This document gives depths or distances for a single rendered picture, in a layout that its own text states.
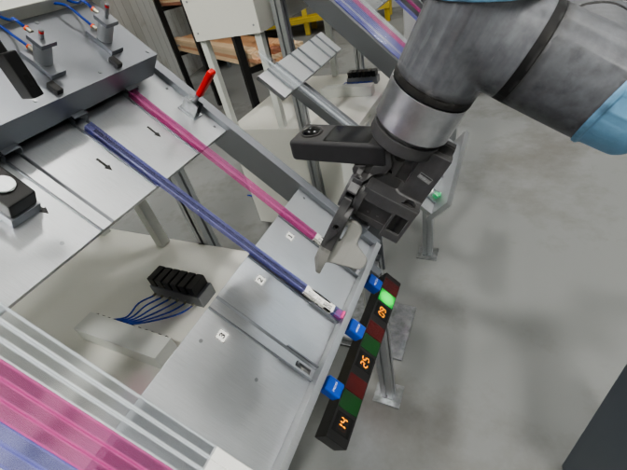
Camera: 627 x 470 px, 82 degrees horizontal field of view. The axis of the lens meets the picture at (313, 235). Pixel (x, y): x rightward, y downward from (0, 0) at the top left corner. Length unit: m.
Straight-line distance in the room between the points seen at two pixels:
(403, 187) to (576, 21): 0.19
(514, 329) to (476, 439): 0.44
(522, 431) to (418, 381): 0.32
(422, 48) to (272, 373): 0.45
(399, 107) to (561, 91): 0.12
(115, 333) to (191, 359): 0.40
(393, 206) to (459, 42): 0.16
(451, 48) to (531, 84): 0.06
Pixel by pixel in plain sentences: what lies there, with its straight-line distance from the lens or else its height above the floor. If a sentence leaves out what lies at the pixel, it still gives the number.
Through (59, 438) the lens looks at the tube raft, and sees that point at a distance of 0.50.
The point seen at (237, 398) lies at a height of 0.78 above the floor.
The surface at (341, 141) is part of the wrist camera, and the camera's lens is 0.40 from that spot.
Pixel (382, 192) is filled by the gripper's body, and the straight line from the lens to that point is 0.39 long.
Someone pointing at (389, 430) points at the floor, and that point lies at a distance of 1.32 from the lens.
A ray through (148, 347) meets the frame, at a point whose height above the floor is 0.67.
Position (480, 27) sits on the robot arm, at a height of 1.16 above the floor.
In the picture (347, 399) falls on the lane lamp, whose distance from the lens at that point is 0.63.
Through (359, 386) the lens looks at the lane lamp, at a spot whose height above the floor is 0.65.
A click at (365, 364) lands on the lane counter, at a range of 0.67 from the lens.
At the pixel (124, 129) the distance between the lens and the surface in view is 0.69.
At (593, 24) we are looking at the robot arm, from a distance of 0.33.
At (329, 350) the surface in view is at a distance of 0.59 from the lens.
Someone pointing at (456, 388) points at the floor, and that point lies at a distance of 1.39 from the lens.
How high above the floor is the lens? 1.23
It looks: 38 degrees down
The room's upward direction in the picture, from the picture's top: 14 degrees counter-clockwise
